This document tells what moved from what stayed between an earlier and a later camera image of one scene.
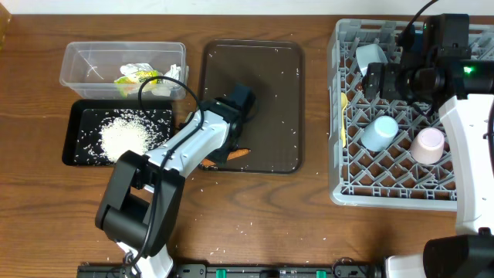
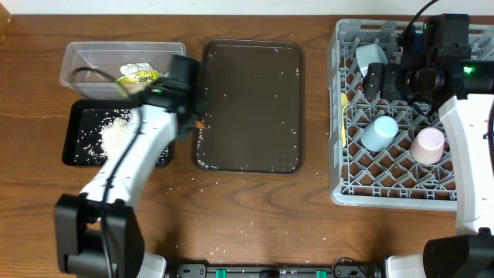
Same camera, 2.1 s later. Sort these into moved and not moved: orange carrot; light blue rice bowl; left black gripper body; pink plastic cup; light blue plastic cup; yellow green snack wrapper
Moved: orange carrot; left black gripper body
Not moved: light blue plastic cup; pink plastic cup; light blue rice bowl; yellow green snack wrapper
